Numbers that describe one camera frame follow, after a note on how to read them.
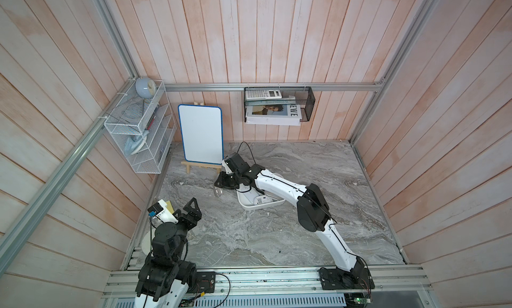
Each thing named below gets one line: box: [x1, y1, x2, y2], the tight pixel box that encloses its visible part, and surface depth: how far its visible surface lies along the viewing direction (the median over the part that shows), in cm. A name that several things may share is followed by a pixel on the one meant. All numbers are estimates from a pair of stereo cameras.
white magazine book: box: [245, 104, 303, 126], surface depth 95 cm
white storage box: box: [236, 183, 286, 211], surface depth 94 cm
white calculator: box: [245, 89, 282, 101], surface depth 92 cm
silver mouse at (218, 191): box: [214, 186, 223, 198], surface depth 89 cm
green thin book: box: [244, 98, 297, 106], surface depth 90 cm
